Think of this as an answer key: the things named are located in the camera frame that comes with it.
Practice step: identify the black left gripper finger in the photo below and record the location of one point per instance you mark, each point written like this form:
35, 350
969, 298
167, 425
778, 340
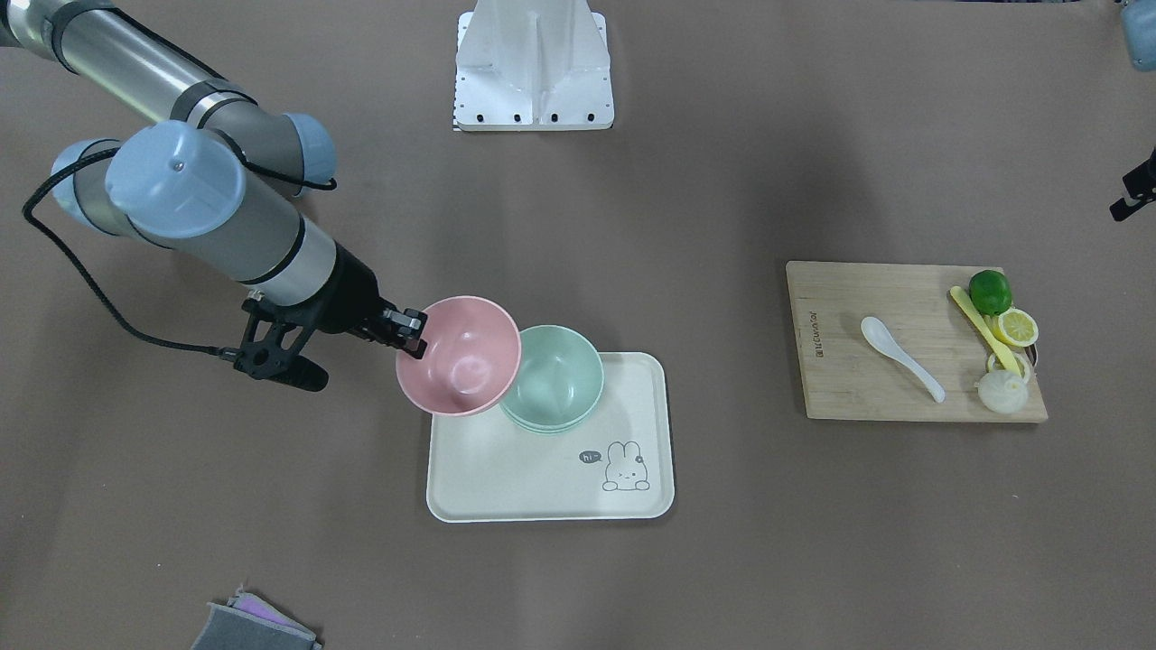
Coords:
1138, 190

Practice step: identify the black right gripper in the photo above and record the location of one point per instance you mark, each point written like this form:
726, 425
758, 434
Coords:
355, 291

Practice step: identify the small pink bowl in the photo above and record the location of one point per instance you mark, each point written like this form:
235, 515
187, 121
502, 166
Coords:
473, 352

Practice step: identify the white ceramic spoon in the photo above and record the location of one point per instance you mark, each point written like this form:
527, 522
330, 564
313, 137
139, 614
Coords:
878, 336

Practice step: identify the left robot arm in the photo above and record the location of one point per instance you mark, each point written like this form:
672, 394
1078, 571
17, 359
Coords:
1138, 23

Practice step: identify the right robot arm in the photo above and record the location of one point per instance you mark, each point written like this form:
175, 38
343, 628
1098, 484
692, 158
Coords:
213, 176

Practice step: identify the green bowl stack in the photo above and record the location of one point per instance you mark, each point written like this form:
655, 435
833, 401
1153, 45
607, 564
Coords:
559, 381

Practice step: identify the cream rabbit tray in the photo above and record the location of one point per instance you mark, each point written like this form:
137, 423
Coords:
617, 464

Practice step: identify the green lime toy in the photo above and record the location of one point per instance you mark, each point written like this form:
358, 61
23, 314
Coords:
990, 292

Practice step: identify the yellow lemon slice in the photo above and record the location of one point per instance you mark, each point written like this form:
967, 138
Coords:
1015, 328

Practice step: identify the yellow plastic knife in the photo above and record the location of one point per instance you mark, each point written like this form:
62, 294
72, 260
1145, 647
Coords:
962, 299

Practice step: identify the white garlic bulb toy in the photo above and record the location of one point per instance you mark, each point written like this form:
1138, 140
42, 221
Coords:
1003, 391

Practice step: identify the white column base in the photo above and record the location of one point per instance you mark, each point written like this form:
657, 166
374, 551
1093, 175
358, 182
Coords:
532, 66

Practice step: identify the gray cloth pad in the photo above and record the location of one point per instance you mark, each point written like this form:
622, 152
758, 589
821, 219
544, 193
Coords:
248, 621

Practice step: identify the wooden cutting board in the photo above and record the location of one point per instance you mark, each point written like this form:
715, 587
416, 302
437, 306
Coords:
844, 379

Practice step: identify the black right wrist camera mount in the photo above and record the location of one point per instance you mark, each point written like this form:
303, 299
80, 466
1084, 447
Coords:
272, 344

